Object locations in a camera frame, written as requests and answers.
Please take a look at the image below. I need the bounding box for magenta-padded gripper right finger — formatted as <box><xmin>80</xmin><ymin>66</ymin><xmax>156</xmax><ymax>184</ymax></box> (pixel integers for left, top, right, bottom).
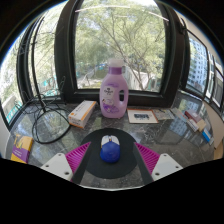
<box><xmin>133</xmin><ymin>142</ymin><xmax>184</xmax><ymax>186</ymax></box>

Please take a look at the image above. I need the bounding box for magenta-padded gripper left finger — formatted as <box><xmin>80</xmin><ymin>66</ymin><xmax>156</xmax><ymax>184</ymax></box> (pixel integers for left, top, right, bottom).
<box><xmin>40</xmin><ymin>141</ymin><xmax>93</xmax><ymax>185</ymax></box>

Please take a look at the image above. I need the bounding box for blue and white computer mouse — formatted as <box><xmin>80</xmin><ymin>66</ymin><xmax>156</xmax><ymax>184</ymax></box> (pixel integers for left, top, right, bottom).
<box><xmin>99</xmin><ymin>134</ymin><xmax>121</xmax><ymax>164</ymax></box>

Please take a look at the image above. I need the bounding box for round black mouse pad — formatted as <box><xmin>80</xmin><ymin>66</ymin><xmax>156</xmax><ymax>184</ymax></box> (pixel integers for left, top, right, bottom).
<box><xmin>79</xmin><ymin>127</ymin><xmax>138</xmax><ymax>180</ymax></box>

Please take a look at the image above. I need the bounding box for yellow and purple box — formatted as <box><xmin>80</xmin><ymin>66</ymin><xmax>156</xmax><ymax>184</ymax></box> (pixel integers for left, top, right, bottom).
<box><xmin>10</xmin><ymin>133</ymin><xmax>34</xmax><ymax>164</ymax></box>

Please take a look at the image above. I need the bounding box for white box with red stripe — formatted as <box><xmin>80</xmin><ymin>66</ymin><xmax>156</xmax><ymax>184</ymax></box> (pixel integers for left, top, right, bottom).
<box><xmin>185</xmin><ymin>118</ymin><xmax>200</xmax><ymax>133</ymax></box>

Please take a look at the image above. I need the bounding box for printed leaflet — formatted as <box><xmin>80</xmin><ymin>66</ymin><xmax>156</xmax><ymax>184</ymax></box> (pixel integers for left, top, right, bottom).
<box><xmin>151</xmin><ymin>108</ymin><xmax>175</xmax><ymax>121</ymax></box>

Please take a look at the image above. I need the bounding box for blue and white box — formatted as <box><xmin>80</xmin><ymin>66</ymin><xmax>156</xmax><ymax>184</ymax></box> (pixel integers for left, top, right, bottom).
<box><xmin>201</xmin><ymin>127</ymin><xmax>214</xmax><ymax>144</ymax></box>

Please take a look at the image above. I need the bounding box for light blue and orange booklet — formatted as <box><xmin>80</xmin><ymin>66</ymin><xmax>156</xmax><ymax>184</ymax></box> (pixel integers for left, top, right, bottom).
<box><xmin>169</xmin><ymin>107</ymin><xmax>188</xmax><ymax>123</ymax></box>

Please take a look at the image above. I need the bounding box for white framed picture card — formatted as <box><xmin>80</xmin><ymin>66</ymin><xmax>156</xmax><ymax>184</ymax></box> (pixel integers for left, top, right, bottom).
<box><xmin>126</xmin><ymin>108</ymin><xmax>160</xmax><ymax>125</ymax></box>

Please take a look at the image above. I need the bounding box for cream book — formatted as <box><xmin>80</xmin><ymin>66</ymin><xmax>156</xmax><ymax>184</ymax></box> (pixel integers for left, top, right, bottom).
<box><xmin>196</xmin><ymin>119</ymin><xmax>208</xmax><ymax>133</ymax></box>

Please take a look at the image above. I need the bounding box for white and orange carton box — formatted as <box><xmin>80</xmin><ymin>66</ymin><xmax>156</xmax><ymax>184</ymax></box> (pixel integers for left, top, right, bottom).
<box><xmin>67</xmin><ymin>100</ymin><xmax>98</xmax><ymax>129</ymax></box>

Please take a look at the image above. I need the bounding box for red book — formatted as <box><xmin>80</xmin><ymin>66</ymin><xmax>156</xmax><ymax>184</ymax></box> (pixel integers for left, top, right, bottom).
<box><xmin>184</xmin><ymin>109</ymin><xmax>203</xmax><ymax>124</ymax></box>

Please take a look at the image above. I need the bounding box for purple detergent bottle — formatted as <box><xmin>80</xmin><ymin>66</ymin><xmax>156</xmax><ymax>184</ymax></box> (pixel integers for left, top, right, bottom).
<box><xmin>99</xmin><ymin>58</ymin><xmax>130</xmax><ymax>120</ymax></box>

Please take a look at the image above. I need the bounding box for black cable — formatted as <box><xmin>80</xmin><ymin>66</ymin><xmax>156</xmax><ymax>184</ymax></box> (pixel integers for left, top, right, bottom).
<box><xmin>19</xmin><ymin>96</ymin><xmax>72</xmax><ymax>145</ymax></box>

